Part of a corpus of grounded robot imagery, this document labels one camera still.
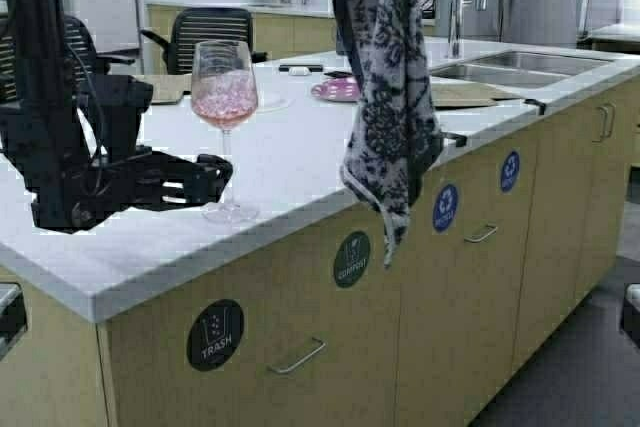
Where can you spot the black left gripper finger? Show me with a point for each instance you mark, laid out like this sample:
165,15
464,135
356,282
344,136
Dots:
175,169
190,195

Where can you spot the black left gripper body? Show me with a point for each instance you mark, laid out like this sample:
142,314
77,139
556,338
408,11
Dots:
81,197

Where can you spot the wine glass with pink liquid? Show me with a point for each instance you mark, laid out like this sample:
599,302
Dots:
223,87

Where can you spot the black white floral cloth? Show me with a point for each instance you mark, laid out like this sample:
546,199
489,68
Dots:
395,137

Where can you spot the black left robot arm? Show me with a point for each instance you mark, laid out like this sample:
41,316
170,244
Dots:
75,143

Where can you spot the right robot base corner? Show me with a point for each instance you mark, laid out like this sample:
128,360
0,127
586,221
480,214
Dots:
629,319

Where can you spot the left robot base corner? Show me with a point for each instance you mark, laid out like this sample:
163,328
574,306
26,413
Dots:
13,317

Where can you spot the black trash sticker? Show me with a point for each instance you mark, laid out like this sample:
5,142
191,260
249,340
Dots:
215,335

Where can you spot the black mesh office chair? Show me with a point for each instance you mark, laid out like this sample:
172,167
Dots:
201,24

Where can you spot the black white remote device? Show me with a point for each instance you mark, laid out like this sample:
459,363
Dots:
293,69

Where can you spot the green compost sticker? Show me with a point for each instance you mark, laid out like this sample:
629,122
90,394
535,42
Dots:
351,259

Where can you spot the pink plate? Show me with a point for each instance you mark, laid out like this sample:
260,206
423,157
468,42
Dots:
344,90

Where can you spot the blue recycle sticker near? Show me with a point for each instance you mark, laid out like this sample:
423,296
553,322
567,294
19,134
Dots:
445,208

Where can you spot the blue recycle sticker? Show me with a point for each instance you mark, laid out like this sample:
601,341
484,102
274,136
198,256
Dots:
510,171
445,208

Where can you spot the brown paper mat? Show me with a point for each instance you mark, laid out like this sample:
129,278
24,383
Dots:
449,96

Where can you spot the blue recycle sticker far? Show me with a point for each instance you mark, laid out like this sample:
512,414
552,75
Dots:
510,171

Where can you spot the island stainless sink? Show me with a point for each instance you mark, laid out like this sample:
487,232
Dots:
519,69

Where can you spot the trash drawer metal handle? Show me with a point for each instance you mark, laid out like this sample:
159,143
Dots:
298,358

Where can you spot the recycle drawer metal handle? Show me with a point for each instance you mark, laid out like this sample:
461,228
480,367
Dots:
482,234

